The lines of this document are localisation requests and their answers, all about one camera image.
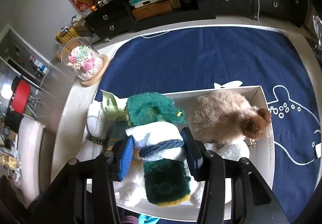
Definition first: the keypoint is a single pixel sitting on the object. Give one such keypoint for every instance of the white sofa cushion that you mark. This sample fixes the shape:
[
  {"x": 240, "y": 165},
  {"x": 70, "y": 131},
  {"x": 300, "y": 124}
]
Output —
[{"x": 29, "y": 142}]

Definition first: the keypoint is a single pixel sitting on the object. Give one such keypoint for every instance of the navy blue whale blanket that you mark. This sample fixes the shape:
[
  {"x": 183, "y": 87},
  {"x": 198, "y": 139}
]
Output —
[{"x": 202, "y": 58}]

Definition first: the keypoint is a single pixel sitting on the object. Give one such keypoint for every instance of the white towel with bracelet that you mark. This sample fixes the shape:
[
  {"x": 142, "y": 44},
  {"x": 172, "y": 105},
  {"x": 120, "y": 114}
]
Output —
[{"x": 97, "y": 124}]

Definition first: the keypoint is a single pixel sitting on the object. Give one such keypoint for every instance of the red round stool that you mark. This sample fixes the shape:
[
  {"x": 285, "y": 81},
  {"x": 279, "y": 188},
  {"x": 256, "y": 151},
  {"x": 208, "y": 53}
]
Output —
[{"x": 21, "y": 90}]

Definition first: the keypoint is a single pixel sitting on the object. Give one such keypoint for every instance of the red gold festive box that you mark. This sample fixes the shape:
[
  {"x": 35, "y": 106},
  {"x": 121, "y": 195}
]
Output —
[{"x": 83, "y": 5}]

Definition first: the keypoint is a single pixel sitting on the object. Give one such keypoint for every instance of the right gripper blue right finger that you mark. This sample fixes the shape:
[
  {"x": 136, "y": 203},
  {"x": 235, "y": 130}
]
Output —
[{"x": 193, "y": 155}]

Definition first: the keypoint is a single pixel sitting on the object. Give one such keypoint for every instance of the yellow plastic crates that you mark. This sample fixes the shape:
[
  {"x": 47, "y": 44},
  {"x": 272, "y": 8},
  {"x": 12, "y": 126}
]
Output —
[{"x": 66, "y": 34}]

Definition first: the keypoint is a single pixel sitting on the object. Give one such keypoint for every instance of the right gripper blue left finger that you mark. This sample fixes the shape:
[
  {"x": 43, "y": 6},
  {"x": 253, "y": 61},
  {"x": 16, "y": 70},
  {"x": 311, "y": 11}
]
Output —
[{"x": 125, "y": 155}]

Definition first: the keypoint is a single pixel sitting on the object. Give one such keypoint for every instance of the green white sock plush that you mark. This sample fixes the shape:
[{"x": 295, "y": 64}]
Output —
[{"x": 153, "y": 119}]

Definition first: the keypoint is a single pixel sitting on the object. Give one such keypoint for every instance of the teal satin cloth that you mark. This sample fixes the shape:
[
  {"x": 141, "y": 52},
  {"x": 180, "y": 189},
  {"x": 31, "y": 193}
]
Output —
[{"x": 144, "y": 219}]

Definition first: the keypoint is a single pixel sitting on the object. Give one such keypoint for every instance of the glass dome with rose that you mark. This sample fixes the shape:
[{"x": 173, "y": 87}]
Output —
[{"x": 81, "y": 57}]

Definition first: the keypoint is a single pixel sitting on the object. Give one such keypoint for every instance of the light green cloth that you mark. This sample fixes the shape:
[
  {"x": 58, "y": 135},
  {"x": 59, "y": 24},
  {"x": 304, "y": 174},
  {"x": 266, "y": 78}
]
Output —
[{"x": 113, "y": 106}]

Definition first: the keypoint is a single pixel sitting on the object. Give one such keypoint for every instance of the white bear plush blue overalls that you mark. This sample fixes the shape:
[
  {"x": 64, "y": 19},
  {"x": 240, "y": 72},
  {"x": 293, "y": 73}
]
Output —
[{"x": 130, "y": 192}]

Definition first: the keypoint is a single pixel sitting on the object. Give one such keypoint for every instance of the white cardboard box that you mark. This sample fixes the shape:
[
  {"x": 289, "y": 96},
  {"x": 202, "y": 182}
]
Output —
[{"x": 262, "y": 155}]

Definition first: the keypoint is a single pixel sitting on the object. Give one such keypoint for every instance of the black tv cabinet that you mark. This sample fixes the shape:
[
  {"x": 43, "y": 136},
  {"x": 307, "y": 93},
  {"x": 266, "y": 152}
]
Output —
[{"x": 122, "y": 16}]

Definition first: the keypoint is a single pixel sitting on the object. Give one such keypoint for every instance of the brown white dog plush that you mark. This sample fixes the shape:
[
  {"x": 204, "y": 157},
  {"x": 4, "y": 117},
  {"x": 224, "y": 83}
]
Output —
[{"x": 223, "y": 121}]

